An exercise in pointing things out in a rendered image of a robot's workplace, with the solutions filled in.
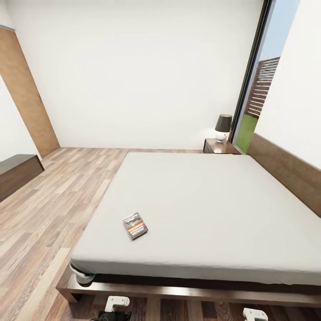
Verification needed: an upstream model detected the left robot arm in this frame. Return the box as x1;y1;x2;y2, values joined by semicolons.
90;296;132;321

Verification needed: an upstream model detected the hardback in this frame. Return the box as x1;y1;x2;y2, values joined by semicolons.
123;212;148;240

